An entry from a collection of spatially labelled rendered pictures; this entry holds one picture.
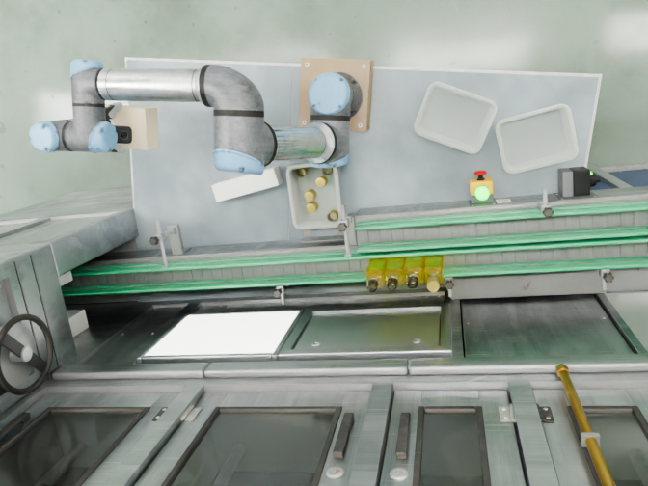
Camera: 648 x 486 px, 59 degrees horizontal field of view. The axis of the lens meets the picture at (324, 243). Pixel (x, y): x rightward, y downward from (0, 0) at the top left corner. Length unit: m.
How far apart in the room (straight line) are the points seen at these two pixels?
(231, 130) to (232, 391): 0.68
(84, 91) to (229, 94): 0.38
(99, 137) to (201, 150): 0.70
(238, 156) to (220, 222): 0.87
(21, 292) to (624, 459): 1.51
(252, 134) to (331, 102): 0.40
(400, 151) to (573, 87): 0.56
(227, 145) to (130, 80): 0.28
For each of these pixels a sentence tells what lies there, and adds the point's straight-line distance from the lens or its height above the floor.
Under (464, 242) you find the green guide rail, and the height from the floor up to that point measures 0.95.
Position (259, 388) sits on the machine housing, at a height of 1.43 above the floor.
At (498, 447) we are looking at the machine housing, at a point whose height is 1.66.
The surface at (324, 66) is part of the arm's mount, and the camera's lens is 1.91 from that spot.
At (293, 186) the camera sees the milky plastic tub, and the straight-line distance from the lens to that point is 1.98.
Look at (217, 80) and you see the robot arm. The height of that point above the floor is 1.45.
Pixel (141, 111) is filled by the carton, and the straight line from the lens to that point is 1.80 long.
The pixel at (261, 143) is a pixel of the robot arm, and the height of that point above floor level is 1.43.
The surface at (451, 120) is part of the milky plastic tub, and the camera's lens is 1.96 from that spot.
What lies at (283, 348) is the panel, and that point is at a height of 1.28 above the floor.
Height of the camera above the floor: 2.71
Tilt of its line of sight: 71 degrees down
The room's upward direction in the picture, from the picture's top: 143 degrees counter-clockwise
